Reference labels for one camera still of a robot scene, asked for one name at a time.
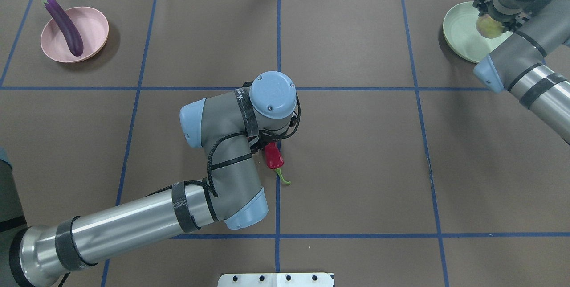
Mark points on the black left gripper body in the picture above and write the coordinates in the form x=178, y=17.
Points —
x=259, y=145

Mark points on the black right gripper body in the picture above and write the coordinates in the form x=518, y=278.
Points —
x=480, y=2

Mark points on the peach fruit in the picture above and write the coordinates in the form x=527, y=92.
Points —
x=489, y=28

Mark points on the purple eggplant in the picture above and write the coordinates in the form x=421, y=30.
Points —
x=67, y=27

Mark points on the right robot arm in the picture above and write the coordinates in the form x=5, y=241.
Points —
x=537, y=28

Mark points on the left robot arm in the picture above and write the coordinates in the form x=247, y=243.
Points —
x=231, y=192

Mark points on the red chili pepper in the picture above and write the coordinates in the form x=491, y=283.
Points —
x=274, y=160

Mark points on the green plate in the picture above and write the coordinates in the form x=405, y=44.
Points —
x=460, y=33

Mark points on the pink plate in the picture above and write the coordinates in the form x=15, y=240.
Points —
x=92, y=26

